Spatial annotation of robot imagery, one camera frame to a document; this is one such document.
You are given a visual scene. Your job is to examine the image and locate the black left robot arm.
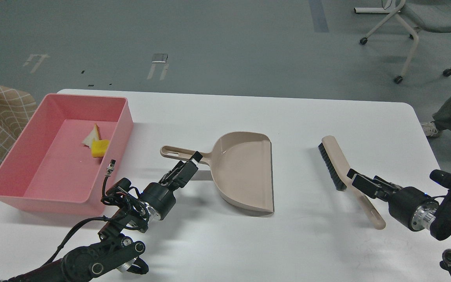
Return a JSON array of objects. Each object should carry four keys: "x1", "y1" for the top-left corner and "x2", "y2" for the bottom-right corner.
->
[{"x1": 9, "y1": 152, "x2": 203, "y2": 282}]

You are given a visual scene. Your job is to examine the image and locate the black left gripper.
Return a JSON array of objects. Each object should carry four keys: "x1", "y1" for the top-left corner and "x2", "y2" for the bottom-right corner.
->
[{"x1": 141, "y1": 151, "x2": 203, "y2": 220}]

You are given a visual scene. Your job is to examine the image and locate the beige plastic dustpan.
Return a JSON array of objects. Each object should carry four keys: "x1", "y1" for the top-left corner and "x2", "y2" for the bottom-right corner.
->
[{"x1": 160, "y1": 132, "x2": 275, "y2": 214}]

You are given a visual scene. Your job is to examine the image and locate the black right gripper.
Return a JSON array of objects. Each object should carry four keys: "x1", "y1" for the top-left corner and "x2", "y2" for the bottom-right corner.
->
[{"x1": 346, "y1": 168, "x2": 440, "y2": 232}]

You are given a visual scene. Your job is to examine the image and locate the triangular bread slice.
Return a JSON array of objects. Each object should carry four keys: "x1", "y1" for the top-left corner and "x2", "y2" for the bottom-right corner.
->
[{"x1": 82, "y1": 123, "x2": 101, "y2": 148}]

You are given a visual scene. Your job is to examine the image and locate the beige hand brush black bristles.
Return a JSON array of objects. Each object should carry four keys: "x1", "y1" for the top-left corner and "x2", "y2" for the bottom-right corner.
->
[{"x1": 318, "y1": 136, "x2": 386, "y2": 230}]

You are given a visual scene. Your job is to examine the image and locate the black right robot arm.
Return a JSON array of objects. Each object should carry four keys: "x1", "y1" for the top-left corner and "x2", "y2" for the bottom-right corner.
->
[{"x1": 347, "y1": 168, "x2": 451, "y2": 276}]

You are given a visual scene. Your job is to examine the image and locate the pink plastic bin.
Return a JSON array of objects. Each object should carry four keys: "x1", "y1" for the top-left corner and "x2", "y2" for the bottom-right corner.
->
[{"x1": 0, "y1": 94, "x2": 133, "y2": 216}]

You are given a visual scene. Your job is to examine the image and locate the yellow sponge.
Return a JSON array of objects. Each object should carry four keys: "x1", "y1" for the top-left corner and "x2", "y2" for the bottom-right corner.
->
[{"x1": 90, "y1": 139, "x2": 110, "y2": 158}]

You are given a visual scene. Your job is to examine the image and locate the grey office chair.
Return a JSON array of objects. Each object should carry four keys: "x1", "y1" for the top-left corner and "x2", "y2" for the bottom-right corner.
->
[{"x1": 359, "y1": 0, "x2": 451, "y2": 84}]

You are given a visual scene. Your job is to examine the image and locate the white sneaker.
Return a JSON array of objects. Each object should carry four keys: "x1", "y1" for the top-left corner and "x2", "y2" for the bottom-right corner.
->
[{"x1": 420, "y1": 121, "x2": 443, "y2": 139}]

